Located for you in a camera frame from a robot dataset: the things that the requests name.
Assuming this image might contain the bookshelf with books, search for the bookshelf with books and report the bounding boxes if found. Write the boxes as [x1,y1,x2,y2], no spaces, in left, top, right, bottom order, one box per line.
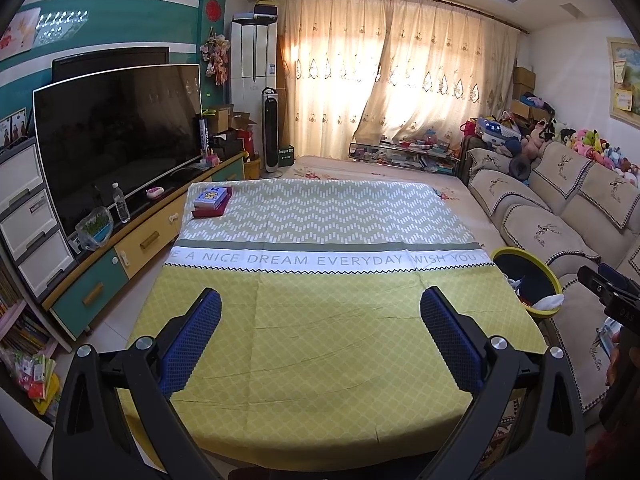
[0,250,58,356]

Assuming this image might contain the stack of cardboard boxes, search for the stack of cardboard boxes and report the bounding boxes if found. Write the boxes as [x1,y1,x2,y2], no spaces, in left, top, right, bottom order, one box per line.
[510,66,537,118]

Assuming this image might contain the small black television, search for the small black television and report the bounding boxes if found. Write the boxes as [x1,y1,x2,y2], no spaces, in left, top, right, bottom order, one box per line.
[52,46,171,82]

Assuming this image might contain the floral floor rug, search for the floral floor rug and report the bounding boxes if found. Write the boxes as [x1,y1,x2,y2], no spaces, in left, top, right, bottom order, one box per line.
[277,155,496,221]

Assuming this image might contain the framed wall picture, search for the framed wall picture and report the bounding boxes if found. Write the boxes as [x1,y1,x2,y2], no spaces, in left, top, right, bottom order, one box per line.
[607,36,640,121]

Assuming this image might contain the cream embroidered curtain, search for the cream embroidered curtain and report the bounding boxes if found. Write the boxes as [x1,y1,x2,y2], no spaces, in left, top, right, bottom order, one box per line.
[352,0,521,148]
[277,0,393,161]

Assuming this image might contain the pile of plush toys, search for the pile of plush toys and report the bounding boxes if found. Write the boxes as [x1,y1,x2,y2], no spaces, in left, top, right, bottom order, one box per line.
[520,120,640,188]

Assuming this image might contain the clear plastic bag with greens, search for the clear plastic bag with greens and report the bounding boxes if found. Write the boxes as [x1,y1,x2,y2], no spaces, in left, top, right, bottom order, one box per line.
[75,206,113,251]

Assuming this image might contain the large curved television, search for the large curved television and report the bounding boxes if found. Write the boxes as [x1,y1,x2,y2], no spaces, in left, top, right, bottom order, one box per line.
[33,64,203,238]

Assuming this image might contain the star patterned blue bag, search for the star patterned blue bag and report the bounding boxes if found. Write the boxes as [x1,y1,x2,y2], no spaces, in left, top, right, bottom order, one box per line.
[475,117,521,143]

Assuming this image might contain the pile of packets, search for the pile of packets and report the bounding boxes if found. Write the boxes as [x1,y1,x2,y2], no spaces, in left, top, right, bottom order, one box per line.
[10,350,61,413]

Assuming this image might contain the wall photo prints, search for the wall photo prints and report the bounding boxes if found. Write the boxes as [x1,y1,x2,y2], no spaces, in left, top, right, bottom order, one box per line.
[0,108,28,148]

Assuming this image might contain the black flat box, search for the black flat box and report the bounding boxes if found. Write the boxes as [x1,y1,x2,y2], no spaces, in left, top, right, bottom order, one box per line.
[234,4,278,22]

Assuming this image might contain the hanging flower decoration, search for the hanging flower decoration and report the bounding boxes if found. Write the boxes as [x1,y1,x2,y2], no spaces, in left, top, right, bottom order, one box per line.
[200,27,231,86]

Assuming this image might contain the yellow green printed tablecloth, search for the yellow green printed tablecloth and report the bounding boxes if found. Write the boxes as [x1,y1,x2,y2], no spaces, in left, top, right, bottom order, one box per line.
[117,178,548,453]

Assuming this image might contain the teal and yellow TV cabinet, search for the teal and yellow TV cabinet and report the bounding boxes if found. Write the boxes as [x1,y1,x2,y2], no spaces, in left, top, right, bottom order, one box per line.
[42,152,247,338]

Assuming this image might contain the blue cartoon box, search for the blue cartoon box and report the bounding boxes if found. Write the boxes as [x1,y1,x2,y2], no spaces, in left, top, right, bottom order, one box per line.
[194,186,231,209]

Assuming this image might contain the white standing air conditioner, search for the white standing air conditioner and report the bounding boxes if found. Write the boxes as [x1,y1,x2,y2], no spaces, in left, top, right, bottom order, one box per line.
[231,16,278,181]

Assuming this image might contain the white plastic drawer unit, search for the white plastic drawer unit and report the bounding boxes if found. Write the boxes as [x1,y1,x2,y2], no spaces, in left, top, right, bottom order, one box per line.
[0,137,78,301]

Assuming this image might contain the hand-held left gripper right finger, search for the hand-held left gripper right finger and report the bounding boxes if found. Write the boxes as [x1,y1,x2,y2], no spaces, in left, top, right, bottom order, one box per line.
[415,287,587,480]

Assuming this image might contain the person's right hand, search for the person's right hand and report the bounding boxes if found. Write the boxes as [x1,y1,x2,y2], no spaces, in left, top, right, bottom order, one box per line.
[606,332,626,387]

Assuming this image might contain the clear water bottle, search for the clear water bottle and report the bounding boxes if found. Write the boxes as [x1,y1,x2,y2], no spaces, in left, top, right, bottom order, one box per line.
[111,182,132,224]

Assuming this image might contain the cluttered low glass table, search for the cluttered low glass table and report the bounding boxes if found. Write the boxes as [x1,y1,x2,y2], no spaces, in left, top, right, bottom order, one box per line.
[349,135,461,176]

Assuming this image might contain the silver wall decal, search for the silver wall decal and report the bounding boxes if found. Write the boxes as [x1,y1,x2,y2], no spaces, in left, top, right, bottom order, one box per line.
[35,9,91,47]

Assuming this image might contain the child drawing wall poster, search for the child drawing wall poster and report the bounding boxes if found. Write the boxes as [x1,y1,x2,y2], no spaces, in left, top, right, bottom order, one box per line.
[0,7,42,52]

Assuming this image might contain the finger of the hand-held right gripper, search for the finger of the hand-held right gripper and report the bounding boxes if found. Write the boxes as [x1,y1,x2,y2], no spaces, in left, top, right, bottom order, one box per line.
[595,262,640,296]
[577,266,626,306]

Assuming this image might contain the black tower fan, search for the black tower fan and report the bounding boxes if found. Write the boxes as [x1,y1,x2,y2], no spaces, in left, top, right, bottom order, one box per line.
[261,87,281,178]

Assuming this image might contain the open cardboard box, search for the open cardboard box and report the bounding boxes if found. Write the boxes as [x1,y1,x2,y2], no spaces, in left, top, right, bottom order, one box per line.
[205,105,258,136]

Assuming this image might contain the yellow rimmed black bin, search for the yellow rimmed black bin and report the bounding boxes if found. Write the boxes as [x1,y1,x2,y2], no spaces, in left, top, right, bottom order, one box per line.
[490,247,565,317]

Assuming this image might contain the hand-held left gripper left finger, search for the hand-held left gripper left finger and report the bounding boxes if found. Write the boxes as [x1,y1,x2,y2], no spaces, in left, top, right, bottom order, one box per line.
[52,287,223,480]

